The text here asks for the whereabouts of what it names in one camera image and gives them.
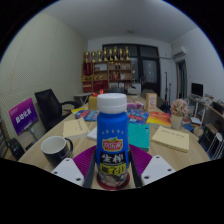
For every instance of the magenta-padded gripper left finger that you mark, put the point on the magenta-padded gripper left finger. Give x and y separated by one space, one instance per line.
66 170

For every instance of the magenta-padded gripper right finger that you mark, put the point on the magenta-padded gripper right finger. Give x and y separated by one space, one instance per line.
157 169

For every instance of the blue drink bottle white cap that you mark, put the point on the blue drink bottle white cap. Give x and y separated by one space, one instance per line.
112 130

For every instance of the black mug white inside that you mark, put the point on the black mug white inside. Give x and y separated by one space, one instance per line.
61 156

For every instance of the pale yellow book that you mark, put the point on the pale yellow book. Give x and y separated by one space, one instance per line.
170 138

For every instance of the teal notebook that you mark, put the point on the teal notebook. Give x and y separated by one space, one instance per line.
139 136

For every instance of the pale yellow envelope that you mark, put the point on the pale yellow envelope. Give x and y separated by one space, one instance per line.
75 127

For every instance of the orange booklet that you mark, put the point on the orange booklet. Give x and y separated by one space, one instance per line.
159 118

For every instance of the black plastic chair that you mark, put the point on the black plastic chair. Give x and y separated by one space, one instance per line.
16 148

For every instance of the blue colourful booklet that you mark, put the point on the blue colourful booklet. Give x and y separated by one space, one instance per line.
86 115
137 116

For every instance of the pink flowers in white pot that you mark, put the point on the pink flowers in white pot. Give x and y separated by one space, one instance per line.
179 110

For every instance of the black office chair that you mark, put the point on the black office chair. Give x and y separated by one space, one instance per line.
50 106

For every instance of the white round stool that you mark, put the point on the white round stool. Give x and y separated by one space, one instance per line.
216 138

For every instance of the pink box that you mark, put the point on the pink box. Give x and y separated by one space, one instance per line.
135 106

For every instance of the small brown cardboard box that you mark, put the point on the small brown cardboard box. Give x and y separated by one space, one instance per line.
151 101

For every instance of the purple sign board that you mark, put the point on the purple sign board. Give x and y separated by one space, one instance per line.
22 116

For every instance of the yellow gift box red ribbon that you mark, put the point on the yellow gift box red ribbon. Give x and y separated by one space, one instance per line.
92 103

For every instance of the grey office chair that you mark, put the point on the grey office chair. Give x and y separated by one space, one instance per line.
148 93

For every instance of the small white table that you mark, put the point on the small white table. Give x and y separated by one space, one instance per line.
82 95

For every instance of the cluttered wooden side desk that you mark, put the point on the cluttered wooden side desk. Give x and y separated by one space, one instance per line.
210 113

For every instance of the black computer monitor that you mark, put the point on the black computer monitor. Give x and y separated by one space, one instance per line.
197 90

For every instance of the black framed glass door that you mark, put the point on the black framed glass door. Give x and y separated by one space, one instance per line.
148 70

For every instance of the wooden shelf unit with trophies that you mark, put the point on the wooden shelf unit with trophies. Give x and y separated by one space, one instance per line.
110 71

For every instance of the white wall air conditioner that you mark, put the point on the white wall air conditioner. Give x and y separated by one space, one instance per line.
180 52

